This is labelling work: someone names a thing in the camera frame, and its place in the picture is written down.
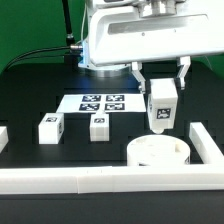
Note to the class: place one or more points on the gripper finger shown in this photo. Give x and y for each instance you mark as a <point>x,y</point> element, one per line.
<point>136,68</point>
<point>184,64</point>

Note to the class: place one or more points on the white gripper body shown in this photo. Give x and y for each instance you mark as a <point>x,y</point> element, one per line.
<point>125,31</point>

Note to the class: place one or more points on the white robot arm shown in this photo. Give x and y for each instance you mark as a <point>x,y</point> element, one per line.
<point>131,32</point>

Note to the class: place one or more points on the black vertical pole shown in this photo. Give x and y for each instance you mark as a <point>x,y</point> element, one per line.
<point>69,34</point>

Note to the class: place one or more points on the white marker sheet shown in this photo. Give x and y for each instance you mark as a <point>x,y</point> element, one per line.
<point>109,103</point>

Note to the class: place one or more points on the white U-shaped fence wall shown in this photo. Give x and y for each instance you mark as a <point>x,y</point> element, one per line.
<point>208,175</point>

